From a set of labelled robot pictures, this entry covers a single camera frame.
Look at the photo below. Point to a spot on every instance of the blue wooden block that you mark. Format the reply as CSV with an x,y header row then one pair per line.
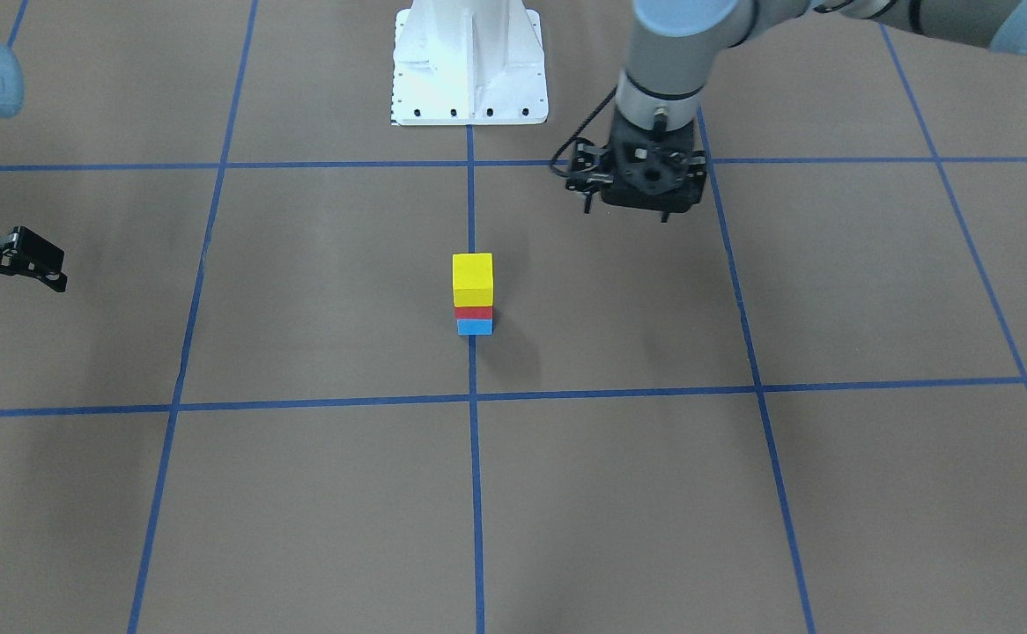
x,y
474,327

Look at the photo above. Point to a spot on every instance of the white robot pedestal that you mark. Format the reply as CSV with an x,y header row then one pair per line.
x,y
468,63

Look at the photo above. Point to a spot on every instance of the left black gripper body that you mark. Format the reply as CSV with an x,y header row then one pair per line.
x,y
587,165

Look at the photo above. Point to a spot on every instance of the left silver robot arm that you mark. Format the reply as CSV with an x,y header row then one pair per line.
x,y
674,45

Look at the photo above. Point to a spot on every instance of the yellow wooden block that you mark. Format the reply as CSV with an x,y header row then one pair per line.
x,y
473,281

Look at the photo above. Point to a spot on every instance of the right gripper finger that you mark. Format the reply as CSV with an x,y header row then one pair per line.
x,y
24,252

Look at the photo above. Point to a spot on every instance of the red wooden block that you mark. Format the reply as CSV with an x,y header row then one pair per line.
x,y
476,313

